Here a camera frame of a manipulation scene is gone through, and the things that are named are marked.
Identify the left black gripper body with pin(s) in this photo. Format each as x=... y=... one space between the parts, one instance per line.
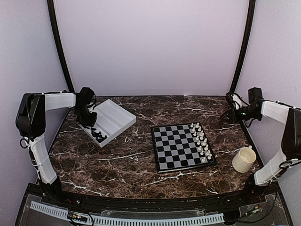
x=83 y=117

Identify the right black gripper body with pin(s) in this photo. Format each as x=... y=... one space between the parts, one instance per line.
x=237 y=118

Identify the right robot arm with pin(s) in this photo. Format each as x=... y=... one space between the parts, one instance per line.
x=289 y=153

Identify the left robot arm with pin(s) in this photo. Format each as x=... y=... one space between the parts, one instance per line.
x=31 y=123

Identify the black pieces pile in tray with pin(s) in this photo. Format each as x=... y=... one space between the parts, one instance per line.
x=97 y=135

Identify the white chess pieces row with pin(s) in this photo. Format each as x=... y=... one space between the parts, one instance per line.
x=201 y=143

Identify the black white chess board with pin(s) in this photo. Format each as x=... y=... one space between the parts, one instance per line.
x=175 y=150

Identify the white plastic tray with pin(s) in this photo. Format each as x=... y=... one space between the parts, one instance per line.
x=111 y=121

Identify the cream ribbed mug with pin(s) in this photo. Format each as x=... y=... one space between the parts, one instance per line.
x=244 y=159

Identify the black front rail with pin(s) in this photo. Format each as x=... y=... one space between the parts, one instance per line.
x=219 y=202

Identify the right black frame post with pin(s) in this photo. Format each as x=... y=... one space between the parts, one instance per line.
x=244 y=45

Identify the white cable duct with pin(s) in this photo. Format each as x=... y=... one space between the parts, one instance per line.
x=121 y=218

